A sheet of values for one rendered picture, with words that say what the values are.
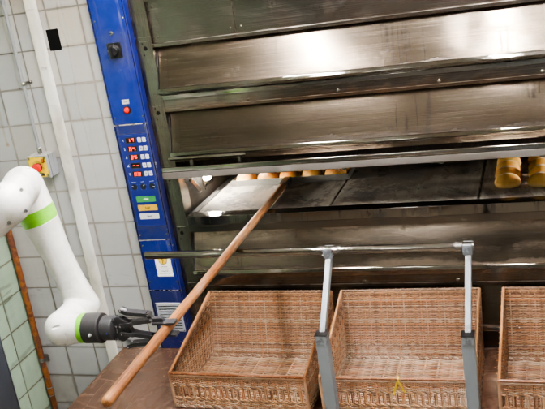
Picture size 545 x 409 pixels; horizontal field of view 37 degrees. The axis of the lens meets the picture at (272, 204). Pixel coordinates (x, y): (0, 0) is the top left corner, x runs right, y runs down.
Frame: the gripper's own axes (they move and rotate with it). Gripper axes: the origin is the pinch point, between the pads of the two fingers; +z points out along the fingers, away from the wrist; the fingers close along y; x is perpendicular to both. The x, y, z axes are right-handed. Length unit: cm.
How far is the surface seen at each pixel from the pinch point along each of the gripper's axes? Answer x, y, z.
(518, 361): -87, 60, 96
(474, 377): -39, 39, 83
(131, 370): 25.9, -1.1, 1.5
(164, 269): -99, 24, -48
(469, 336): -39, 24, 83
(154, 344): 11.6, -0.9, 1.6
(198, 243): -103, 14, -32
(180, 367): -61, 49, -30
